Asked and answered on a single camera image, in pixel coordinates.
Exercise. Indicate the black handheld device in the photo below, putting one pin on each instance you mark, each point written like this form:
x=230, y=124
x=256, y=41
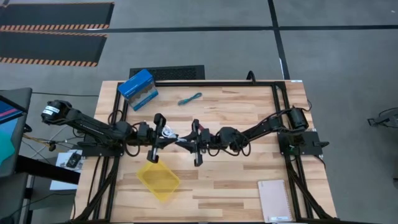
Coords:
x=73, y=160

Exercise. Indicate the black aluminium table frame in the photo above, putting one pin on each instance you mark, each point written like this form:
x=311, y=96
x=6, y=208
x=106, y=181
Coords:
x=202, y=83

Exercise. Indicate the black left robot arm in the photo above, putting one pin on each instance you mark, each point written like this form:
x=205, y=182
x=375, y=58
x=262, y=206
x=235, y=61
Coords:
x=90, y=124

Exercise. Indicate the black grille floor mat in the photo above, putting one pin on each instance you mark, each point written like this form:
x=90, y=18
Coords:
x=174, y=73

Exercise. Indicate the computer monitor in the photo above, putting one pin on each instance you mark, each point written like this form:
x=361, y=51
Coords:
x=11, y=130

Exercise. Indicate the blue PlayStation controller box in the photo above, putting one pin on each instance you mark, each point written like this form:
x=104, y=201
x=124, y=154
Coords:
x=136, y=88

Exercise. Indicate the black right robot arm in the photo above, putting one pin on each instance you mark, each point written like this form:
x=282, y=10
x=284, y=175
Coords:
x=261, y=127

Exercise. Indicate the yellow plastic tray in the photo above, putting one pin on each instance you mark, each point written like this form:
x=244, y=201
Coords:
x=158, y=180

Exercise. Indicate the black side desk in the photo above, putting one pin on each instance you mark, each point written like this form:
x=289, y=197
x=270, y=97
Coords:
x=46, y=169

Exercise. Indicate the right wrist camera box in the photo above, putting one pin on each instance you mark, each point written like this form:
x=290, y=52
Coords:
x=206, y=136

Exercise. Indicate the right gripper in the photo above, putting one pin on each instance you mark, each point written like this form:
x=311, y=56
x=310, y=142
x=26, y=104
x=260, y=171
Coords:
x=197, y=146

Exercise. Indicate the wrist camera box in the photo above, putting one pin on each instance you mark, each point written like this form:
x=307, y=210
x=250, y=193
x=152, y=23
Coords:
x=206, y=136
x=144, y=129

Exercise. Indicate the black hazard-striped floor mat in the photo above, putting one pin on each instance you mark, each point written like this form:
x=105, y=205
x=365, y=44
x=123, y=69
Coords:
x=49, y=46
x=56, y=14

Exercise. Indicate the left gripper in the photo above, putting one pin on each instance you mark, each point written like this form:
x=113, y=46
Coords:
x=157, y=130

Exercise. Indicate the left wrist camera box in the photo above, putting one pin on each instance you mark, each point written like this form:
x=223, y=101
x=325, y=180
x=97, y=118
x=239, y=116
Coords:
x=144, y=129

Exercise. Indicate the black stand base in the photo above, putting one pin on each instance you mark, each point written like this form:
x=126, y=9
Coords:
x=385, y=119

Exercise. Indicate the white paper sheet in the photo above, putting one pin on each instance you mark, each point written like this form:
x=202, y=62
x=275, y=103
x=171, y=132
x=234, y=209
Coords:
x=62, y=183

